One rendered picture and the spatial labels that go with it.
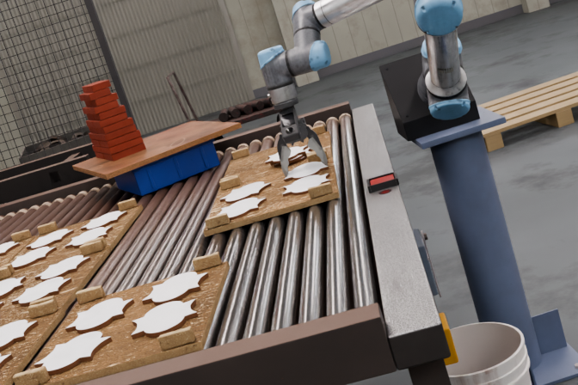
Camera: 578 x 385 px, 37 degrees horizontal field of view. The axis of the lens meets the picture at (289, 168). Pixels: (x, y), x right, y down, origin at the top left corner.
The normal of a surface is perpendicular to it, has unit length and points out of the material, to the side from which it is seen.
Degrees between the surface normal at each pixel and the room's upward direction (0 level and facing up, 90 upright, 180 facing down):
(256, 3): 90
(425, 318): 0
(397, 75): 46
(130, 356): 0
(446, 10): 129
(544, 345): 90
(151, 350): 0
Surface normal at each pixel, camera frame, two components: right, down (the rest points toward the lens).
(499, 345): -0.69, 0.30
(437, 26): 0.01, 0.79
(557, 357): -0.30, -0.93
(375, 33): 0.08, 0.19
